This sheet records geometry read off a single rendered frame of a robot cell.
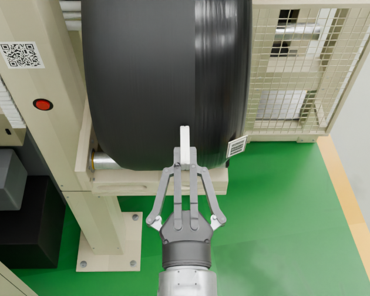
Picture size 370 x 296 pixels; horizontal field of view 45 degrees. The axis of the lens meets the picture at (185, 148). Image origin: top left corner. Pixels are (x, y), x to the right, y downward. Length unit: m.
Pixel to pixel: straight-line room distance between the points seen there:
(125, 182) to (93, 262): 0.89
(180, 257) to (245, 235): 1.37
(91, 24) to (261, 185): 1.52
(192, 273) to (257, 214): 1.43
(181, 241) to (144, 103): 0.24
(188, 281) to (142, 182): 0.53
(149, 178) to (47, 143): 0.28
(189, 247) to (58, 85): 0.50
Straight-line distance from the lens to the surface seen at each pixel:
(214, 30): 0.73
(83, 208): 1.56
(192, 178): 0.73
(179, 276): 0.66
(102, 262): 1.98
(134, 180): 1.15
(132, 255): 1.98
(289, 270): 2.00
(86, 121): 1.16
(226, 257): 1.98
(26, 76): 1.01
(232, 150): 0.85
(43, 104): 1.07
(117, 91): 0.75
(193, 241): 0.68
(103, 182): 1.16
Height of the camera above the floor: 1.87
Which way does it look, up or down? 58 degrees down
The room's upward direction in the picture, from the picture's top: straight up
